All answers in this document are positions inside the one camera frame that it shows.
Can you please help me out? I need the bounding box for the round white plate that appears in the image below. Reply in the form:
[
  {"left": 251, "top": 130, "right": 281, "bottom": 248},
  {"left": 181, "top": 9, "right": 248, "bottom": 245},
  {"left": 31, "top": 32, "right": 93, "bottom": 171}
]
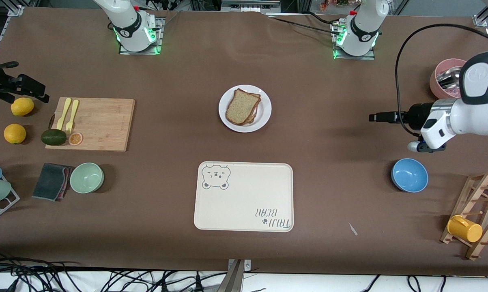
[{"left": 218, "top": 84, "right": 272, "bottom": 133}]

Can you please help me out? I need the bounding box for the plain brown bread slice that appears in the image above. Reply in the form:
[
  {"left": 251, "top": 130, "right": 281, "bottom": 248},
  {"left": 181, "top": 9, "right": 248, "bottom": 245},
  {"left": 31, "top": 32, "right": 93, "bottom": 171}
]
[{"left": 226, "top": 88, "right": 260, "bottom": 125}]

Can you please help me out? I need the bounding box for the yellow lemon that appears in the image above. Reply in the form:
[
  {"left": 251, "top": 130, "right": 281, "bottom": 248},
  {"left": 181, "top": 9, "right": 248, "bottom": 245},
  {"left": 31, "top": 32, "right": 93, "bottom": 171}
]
[
  {"left": 4, "top": 123, "right": 27, "bottom": 144},
  {"left": 11, "top": 98, "right": 35, "bottom": 117}
]

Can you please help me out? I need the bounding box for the pink bowl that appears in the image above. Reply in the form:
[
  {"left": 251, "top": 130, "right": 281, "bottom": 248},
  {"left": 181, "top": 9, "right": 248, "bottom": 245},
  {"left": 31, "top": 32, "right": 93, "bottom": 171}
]
[{"left": 430, "top": 58, "right": 468, "bottom": 100}]

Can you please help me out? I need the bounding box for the yellow plastic knife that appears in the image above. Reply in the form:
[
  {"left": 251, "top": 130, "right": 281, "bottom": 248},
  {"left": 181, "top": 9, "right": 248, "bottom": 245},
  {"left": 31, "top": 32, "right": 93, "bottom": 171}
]
[{"left": 56, "top": 98, "right": 72, "bottom": 131}]

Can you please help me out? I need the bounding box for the yellow plastic fork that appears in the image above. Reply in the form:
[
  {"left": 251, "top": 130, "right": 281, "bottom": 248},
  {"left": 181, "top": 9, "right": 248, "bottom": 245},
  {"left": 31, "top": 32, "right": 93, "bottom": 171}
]
[{"left": 66, "top": 100, "right": 80, "bottom": 135}]

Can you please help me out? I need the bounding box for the shiny metal scoop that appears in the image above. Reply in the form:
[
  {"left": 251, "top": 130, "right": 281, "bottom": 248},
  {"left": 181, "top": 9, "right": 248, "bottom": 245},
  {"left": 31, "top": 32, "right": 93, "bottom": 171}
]
[{"left": 436, "top": 67, "right": 464, "bottom": 90}]

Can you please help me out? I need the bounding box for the dark green avocado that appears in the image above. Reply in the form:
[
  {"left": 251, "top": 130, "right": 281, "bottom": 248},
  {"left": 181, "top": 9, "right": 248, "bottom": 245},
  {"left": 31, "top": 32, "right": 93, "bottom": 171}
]
[{"left": 41, "top": 129, "right": 67, "bottom": 146}]

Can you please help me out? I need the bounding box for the blue bowl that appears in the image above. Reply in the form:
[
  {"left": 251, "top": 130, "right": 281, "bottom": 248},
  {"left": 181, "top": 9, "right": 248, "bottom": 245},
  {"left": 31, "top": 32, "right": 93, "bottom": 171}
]
[{"left": 391, "top": 158, "right": 429, "bottom": 193}]

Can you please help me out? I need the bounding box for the bamboo cutting board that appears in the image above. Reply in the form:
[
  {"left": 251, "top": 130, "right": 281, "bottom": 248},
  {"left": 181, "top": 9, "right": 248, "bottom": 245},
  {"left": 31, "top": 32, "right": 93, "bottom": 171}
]
[{"left": 45, "top": 97, "right": 135, "bottom": 152}]

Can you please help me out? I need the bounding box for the dark grey folded cloth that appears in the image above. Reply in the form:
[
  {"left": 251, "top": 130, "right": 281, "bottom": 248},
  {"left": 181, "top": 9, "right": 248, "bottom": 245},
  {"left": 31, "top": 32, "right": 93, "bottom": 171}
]
[{"left": 32, "top": 163, "right": 72, "bottom": 202}]

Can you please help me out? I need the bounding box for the wooden peg mug rack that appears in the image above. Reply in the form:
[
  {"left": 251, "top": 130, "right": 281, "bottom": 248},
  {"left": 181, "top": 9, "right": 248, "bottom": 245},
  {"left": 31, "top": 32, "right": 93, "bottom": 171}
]
[{"left": 440, "top": 171, "right": 488, "bottom": 261}]

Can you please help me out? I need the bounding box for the pink folded cloth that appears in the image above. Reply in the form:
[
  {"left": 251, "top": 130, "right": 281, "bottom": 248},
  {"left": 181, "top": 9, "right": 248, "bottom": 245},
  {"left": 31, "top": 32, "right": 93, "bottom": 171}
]
[{"left": 58, "top": 165, "right": 73, "bottom": 202}]

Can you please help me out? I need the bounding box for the pale green bowl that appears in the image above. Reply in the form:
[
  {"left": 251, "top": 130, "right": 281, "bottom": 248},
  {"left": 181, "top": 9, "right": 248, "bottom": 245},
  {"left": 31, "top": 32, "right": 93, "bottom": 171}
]
[{"left": 69, "top": 162, "right": 105, "bottom": 194}]

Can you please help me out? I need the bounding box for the yellow mug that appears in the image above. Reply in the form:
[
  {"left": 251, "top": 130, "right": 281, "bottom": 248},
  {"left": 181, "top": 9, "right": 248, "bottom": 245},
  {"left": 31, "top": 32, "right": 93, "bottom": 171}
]
[{"left": 447, "top": 215, "right": 483, "bottom": 243}]

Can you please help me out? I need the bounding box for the cream bear print tray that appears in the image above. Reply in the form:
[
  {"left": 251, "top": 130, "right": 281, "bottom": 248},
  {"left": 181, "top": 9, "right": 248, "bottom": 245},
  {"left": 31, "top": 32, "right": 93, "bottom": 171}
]
[{"left": 193, "top": 161, "right": 294, "bottom": 232}]

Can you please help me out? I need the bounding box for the grey metal equipment box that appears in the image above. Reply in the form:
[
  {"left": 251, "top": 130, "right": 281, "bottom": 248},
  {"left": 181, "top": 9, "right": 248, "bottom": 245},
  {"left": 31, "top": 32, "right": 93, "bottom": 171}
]
[{"left": 221, "top": 0, "right": 281, "bottom": 13}]

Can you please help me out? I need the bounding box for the grey metal bar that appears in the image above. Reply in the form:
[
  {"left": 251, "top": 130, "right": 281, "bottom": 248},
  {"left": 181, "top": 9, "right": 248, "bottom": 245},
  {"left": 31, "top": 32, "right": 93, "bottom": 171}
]
[{"left": 216, "top": 260, "right": 245, "bottom": 292}]

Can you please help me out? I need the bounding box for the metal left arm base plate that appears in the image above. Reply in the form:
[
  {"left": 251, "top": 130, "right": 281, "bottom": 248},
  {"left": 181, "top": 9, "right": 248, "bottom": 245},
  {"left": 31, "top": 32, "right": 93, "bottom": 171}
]
[{"left": 331, "top": 22, "right": 375, "bottom": 60}]

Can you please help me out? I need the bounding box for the white wire cup rack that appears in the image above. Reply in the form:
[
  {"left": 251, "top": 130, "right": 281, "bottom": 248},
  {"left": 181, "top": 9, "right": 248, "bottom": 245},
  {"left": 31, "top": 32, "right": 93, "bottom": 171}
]
[{"left": 0, "top": 159, "right": 20, "bottom": 224}]

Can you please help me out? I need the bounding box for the black base power cable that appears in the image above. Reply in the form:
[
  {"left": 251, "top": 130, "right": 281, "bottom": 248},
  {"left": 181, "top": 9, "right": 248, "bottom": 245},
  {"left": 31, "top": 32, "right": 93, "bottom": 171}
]
[{"left": 266, "top": 12, "right": 342, "bottom": 37}]

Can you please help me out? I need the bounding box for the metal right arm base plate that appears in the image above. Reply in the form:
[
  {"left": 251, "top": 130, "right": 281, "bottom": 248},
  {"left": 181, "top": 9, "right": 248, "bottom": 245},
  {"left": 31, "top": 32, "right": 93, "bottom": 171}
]
[{"left": 118, "top": 17, "right": 164, "bottom": 56}]

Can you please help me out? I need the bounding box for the black cable bundle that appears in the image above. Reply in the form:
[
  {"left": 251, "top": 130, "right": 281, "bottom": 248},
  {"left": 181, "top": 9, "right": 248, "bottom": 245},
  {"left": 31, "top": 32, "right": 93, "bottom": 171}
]
[{"left": 0, "top": 249, "right": 228, "bottom": 292}]

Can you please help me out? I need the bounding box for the small metal bracket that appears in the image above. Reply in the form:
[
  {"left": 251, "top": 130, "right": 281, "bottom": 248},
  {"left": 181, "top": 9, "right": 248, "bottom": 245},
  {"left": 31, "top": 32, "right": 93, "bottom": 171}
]
[{"left": 228, "top": 259, "right": 252, "bottom": 271}]

